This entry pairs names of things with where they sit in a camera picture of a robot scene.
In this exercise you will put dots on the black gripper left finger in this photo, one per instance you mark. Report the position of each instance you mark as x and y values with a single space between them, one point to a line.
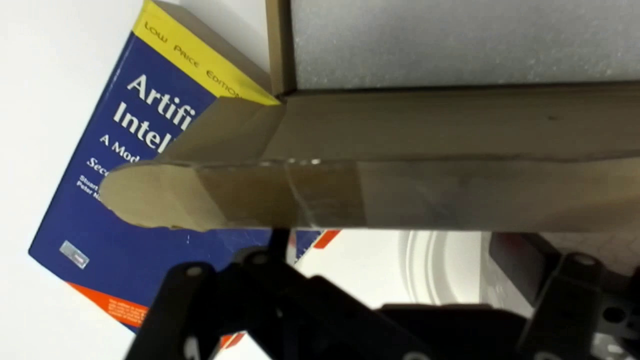
221 313

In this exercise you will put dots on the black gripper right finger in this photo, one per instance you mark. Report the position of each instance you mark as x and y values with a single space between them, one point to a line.
566 301

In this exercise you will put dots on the brown cardboard box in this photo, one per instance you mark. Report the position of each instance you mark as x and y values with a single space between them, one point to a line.
433 133

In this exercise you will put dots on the white plate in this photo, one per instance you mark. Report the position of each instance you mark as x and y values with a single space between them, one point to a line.
433 267

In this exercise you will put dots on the blue artificial intelligence book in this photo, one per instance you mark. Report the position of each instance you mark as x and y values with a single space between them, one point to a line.
86 221

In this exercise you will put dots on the white foam insert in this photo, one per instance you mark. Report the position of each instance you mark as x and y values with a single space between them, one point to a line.
466 40

